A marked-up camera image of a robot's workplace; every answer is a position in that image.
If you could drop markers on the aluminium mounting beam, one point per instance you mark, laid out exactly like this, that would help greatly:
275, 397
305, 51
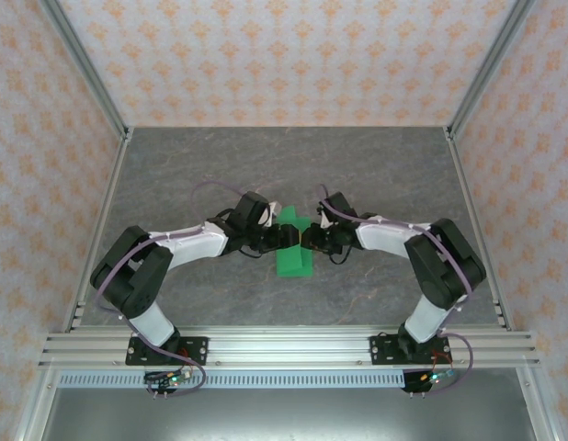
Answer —
288, 349

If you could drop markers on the aluminium frame post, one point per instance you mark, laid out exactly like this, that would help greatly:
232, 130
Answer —
488, 64
88, 69

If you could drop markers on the right controller board with LEDs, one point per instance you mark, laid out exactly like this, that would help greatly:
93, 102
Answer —
433, 377

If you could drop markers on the aluminium lower frame leg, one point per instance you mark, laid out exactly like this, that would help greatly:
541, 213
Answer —
537, 409
36, 409

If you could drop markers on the grey metal lower panel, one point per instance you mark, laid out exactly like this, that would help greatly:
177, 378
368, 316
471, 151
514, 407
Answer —
284, 415

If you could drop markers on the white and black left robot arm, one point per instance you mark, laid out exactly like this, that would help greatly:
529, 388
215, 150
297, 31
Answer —
196, 245

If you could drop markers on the green and yellow paper sheet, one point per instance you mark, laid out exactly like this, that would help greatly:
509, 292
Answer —
291, 266

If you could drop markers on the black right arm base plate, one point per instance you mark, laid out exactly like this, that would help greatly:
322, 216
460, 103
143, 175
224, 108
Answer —
380, 351

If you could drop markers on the aluminium table side rail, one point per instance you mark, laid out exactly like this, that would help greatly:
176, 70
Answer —
477, 225
98, 229

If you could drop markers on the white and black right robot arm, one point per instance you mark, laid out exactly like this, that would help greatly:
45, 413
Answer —
385, 239

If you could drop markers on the left controller board with LEDs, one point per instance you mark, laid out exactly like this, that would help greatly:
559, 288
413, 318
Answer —
173, 379

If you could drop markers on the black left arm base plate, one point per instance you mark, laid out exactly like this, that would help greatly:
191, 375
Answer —
196, 349

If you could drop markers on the controller board with leds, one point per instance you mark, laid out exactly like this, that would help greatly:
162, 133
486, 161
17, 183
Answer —
433, 377
173, 379

